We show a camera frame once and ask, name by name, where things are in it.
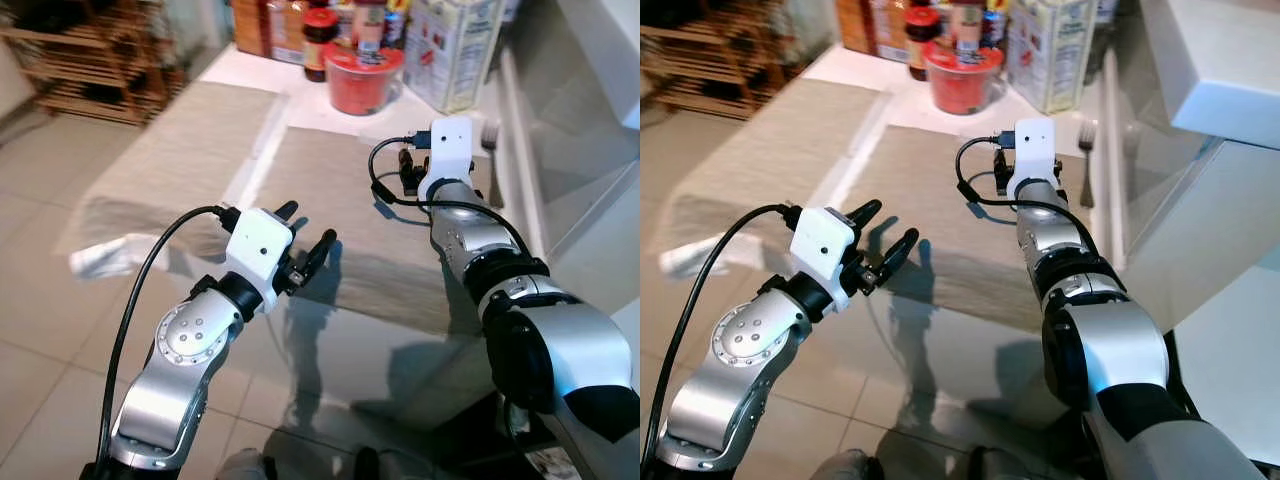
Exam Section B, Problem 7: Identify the beige woven placemat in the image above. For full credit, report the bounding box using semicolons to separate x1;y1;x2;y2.
55;80;286;271
850;125;1101;331
225;125;501;336
665;78;891;261

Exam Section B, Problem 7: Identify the red plastic tub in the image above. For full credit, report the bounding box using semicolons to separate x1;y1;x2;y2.
322;45;406;117
922;42;1006;116

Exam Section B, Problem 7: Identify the dark jar with red lid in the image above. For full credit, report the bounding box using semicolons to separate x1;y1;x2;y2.
902;8;941;81
300;8;339;83

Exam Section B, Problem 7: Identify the yellow topped sauce bottle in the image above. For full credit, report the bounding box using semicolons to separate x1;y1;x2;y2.
385;0;411;51
985;0;1011;49

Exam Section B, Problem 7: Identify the labelled sauce bottle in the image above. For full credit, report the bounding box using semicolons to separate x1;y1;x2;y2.
352;0;389;56
950;0;989;53

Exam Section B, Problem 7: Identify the crumpled white paper towel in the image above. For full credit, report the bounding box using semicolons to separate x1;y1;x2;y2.
68;235;151;281
660;235;721;281

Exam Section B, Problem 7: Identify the robot left leg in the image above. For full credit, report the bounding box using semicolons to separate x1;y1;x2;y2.
815;448;876;480
215;448;273;480

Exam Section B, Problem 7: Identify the robot leg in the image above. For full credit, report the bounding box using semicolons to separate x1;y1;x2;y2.
215;448;273;480
815;448;876;480
355;445;401;480
965;445;1011;480

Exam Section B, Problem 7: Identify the wooden shelf rack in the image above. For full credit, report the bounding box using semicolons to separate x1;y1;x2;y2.
640;0;836;121
0;0;191;126

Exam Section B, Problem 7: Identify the robot right leg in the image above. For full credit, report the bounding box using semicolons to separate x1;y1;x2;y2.
355;445;401;480
965;445;1011;480

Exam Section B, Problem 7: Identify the white raised counter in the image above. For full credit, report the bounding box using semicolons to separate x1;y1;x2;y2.
555;0;641;131
1140;0;1280;151

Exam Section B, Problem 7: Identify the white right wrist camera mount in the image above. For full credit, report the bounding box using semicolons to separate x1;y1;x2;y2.
428;116;475;201
1012;117;1061;196

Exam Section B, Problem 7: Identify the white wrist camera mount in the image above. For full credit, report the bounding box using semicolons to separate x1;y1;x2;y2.
428;116;475;201
790;205;861;301
225;207;296;306
1012;117;1061;196

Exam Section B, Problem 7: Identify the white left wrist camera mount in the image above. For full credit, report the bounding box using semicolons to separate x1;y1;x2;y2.
225;207;296;306
790;205;861;301

